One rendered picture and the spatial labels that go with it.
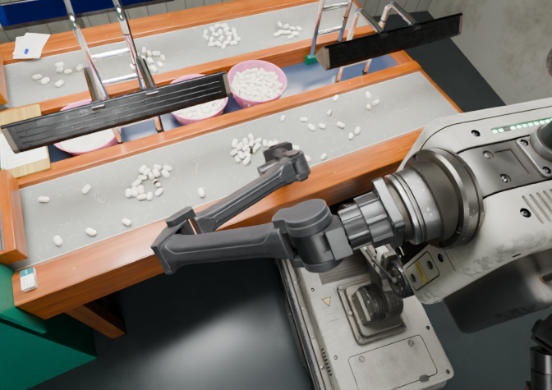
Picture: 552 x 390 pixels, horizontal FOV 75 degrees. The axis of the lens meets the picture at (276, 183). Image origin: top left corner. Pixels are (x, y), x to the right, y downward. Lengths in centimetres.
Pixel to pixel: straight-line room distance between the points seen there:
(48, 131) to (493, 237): 105
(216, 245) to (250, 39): 137
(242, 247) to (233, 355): 125
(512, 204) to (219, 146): 108
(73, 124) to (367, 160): 101
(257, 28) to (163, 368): 170
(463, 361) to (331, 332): 89
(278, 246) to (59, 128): 73
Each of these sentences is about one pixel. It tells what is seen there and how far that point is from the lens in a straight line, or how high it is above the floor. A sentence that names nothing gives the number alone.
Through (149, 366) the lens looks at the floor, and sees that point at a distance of 192.
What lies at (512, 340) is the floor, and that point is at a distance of 233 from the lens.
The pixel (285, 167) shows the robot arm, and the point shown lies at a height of 107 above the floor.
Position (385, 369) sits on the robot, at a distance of 148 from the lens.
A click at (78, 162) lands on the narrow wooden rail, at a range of 147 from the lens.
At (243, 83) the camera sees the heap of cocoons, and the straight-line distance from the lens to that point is 168.
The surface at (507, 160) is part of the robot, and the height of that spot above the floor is 145.
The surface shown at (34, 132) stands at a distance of 116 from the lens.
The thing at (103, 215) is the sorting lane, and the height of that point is 74.
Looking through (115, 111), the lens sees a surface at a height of 109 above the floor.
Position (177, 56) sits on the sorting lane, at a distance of 183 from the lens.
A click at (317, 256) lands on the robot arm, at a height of 132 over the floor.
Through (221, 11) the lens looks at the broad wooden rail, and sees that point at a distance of 206.
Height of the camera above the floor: 187
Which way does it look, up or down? 57 degrees down
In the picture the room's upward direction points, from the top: 9 degrees clockwise
